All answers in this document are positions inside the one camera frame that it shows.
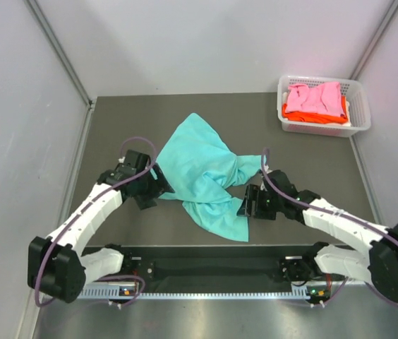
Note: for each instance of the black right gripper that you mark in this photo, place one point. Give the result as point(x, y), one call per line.
point(253, 193)

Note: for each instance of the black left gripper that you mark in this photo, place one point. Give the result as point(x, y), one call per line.
point(158, 186)

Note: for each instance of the teal t shirt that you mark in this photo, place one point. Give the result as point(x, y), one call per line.
point(200, 168)

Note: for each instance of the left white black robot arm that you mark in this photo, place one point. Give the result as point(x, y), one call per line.
point(57, 265)

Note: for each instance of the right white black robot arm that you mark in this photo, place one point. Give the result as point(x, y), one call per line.
point(371, 252)

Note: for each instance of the orange t shirt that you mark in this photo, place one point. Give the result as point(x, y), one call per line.
point(315, 118)

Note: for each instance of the white t shirt in basket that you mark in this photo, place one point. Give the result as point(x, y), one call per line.
point(345, 107)

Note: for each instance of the white perforated plastic basket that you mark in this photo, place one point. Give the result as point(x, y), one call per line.
point(352, 90)

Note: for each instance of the pink t shirt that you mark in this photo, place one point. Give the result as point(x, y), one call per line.
point(325, 98)

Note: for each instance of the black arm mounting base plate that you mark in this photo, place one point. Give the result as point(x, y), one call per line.
point(225, 267)

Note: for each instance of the grey slotted cable duct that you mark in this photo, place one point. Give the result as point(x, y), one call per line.
point(126, 291)

